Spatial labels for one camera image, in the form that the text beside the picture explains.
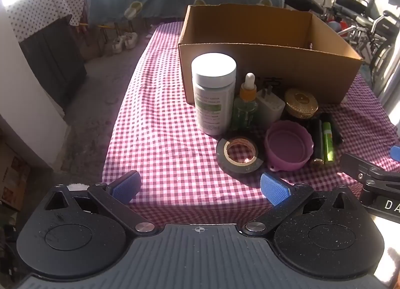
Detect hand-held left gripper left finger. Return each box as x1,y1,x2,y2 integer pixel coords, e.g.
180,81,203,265
40,170,156,235

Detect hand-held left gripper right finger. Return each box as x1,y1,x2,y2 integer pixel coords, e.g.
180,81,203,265
244,173,360,236

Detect black electrical tape roll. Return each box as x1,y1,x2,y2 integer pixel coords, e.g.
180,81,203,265
216,137,265,175

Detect white charger plug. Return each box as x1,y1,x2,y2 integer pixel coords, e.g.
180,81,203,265
255,85,286,121

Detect brown cardboard box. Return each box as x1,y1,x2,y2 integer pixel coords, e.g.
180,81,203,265
178,3,364,105

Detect pink silicone bowl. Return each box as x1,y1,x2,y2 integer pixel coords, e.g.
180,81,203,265
265,120,314,172

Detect green lip balm tube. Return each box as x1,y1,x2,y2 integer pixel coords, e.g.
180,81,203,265
322,122,335,163

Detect black gold-tipped tube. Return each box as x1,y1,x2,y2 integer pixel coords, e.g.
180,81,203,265
310,119,324,165

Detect red checkered tablecloth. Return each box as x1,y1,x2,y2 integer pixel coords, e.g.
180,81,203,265
102,22,400,224

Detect green glass dropper bottle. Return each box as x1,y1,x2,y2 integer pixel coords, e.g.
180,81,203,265
231,72,259,132

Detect gold lidded cosmetic jar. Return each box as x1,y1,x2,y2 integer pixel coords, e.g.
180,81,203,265
284,88,319,118

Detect white lidded pill bottle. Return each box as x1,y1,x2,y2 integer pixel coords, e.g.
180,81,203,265
191,52,237,136

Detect brown cardboard carton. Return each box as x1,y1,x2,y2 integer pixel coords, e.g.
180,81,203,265
0,142,32,211

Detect black wheelchair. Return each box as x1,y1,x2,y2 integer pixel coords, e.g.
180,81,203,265
325,0,400,96

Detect dark wooden cabinet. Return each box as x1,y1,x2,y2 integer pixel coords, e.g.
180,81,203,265
19,14,88,111

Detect black cat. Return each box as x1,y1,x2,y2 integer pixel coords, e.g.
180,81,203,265
279,0,324,14

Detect white polka-dot cloth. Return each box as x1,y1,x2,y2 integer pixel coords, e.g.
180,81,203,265
6,0,86,43

